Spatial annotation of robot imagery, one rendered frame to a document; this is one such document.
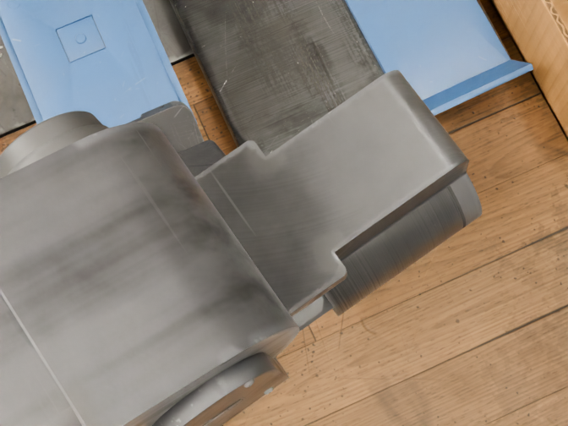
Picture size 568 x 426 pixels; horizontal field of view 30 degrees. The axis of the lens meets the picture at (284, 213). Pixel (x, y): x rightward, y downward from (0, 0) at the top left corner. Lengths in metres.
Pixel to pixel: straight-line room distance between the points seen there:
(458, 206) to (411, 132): 0.04
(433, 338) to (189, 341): 0.38
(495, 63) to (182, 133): 0.27
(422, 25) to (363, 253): 0.33
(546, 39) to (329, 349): 0.22
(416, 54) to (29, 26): 0.22
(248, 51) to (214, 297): 0.40
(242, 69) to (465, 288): 0.18
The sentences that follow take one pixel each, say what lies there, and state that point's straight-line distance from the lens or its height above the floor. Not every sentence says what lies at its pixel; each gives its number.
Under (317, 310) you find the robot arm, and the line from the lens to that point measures 0.34.
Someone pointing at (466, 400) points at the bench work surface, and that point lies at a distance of 0.62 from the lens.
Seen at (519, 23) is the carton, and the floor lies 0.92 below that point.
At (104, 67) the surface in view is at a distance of 0.56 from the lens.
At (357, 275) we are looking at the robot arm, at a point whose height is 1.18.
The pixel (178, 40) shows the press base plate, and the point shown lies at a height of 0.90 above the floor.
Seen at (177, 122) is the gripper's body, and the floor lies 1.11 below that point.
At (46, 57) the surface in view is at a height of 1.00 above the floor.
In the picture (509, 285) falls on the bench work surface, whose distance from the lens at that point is 0.63.
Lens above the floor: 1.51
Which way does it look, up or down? 75 degrees down
